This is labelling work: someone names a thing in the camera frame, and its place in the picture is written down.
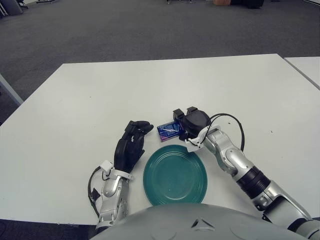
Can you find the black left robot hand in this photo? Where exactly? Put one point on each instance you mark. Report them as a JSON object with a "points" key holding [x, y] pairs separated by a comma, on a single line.
{"points": [[128, 152]]}

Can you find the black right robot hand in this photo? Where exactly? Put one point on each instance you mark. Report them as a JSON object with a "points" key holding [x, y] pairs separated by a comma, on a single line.
{"points": [[196, 122]]}

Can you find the blue purple gum pack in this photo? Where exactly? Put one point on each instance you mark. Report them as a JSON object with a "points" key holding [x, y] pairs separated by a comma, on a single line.
{"points": [[168, 131]]}

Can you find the round green plate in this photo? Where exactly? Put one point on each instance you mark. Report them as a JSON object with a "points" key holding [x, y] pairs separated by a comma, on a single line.
{"points": [[175, 177]]}

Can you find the grey robot torso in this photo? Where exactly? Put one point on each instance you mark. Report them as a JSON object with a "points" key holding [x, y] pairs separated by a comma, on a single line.
{"points": [[195, 225]]}

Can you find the brown cardboard box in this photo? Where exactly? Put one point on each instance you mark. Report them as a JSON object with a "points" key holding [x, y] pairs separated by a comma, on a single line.
{"points": [[221, 2]]}

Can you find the white neighbouring table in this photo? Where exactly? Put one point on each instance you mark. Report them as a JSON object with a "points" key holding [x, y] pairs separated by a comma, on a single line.
{"points": [[307, 68]]}

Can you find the grey edged side table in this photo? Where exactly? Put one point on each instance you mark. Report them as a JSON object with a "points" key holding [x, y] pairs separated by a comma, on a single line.
{"points": [[10, 90]]}

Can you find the black floor stand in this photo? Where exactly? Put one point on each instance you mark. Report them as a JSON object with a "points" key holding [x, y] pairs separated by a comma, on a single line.
{"points": [[48, 1]]}

